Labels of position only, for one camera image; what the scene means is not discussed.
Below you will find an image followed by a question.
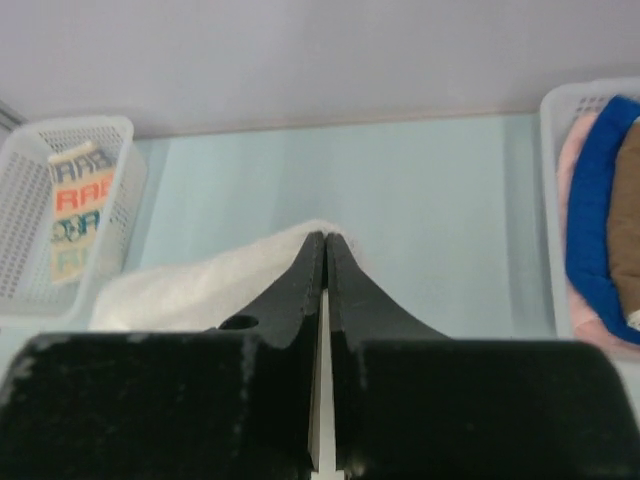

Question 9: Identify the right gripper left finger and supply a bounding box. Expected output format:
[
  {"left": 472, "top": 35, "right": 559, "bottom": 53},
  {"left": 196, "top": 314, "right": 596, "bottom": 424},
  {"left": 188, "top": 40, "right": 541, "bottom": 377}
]
[{"left": 1, "top": 232, "right": 324, "bottom": 479}]

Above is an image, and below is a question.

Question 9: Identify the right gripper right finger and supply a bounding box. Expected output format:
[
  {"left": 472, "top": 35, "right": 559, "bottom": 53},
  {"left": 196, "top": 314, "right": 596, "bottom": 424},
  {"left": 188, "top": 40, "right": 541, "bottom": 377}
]
[{"left": 325, "top": 234, "right": 639, "bottom": 479}]

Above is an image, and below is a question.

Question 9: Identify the rabbit print towel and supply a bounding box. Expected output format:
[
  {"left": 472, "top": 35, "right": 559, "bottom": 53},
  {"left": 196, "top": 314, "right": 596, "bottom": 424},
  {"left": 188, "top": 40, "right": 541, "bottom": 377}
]
[{"left": 48, "top": 141, "right": 116, "bottom": 285}]

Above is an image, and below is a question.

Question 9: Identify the white towel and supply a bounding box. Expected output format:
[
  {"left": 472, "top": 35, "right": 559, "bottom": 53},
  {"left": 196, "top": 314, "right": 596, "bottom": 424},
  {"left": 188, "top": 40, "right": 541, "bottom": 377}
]
[{"left": 88, "top": 219, "right": 363, "bottom": 332}]

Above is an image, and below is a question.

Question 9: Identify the left white plastic basket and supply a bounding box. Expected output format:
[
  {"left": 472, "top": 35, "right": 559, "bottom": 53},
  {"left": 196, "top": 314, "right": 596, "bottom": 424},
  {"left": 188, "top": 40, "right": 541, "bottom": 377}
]
[{"left": 1, "top": 115, "right": 148, "bottom": 329}]

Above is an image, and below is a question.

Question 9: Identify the white plastic basket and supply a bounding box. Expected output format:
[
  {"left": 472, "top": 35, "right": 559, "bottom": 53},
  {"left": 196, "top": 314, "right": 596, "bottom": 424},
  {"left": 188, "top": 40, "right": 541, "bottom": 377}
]
[
  {"left": 539, "top": 75, "right": 639, "bottom": 340},
  {"left": 1, "top": 115, "right": 148, "bottom": 329}
]

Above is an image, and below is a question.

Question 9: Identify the blue towel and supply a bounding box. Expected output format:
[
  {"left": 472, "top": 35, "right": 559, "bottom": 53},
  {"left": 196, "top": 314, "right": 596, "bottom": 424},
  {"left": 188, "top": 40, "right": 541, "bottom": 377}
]
[{"left": 565, "top": 95, "right": 639, "bottom": 344}]

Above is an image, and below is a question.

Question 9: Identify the brown towel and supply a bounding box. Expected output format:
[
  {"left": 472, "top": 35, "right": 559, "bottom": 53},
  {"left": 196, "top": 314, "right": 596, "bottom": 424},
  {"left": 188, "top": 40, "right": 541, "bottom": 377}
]
[{"left": 607, "top": 120, "right": 639, "bottom": 330}]

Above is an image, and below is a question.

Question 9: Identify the right white plastic basket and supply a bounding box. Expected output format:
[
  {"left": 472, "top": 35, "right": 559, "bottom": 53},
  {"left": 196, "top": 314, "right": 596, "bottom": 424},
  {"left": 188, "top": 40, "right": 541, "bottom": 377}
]
[{"left": 539, "top": 75, "right": 639, "bottom": 340}]

